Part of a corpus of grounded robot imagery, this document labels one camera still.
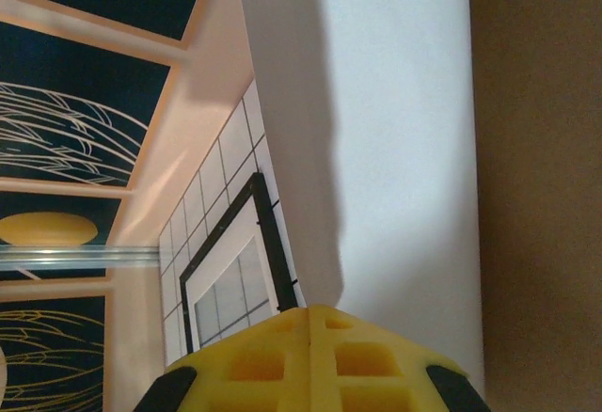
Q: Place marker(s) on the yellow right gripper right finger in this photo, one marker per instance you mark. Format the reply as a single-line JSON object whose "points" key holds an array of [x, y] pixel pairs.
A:
{"points": [[376, 374]]}

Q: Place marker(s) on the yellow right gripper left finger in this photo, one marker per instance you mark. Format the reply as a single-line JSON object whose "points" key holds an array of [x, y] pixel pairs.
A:
{"points": [[254, 365]]}

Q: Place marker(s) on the black picture frame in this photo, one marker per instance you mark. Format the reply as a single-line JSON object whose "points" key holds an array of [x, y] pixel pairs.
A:
{"points": [[276, 242]]}

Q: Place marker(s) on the photo print with white border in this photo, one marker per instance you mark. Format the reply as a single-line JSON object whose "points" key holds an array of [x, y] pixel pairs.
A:
{"points": [[400, 101]]}

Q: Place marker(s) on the brown frame backing board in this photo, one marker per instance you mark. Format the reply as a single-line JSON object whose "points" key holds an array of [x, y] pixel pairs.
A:
{"points": [[541, 148]]}

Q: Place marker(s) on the beige disc wall panel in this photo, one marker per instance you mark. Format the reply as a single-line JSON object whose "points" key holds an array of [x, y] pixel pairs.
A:
{"points": [[56, 360]]}

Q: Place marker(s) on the aluminium corner post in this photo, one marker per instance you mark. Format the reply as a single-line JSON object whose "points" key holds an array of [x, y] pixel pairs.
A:
{"points": [[70, 257]]}

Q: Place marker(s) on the gold oval wall panel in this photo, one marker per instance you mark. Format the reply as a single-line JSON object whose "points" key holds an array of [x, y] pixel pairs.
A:
{"points": [[47, 228]]}

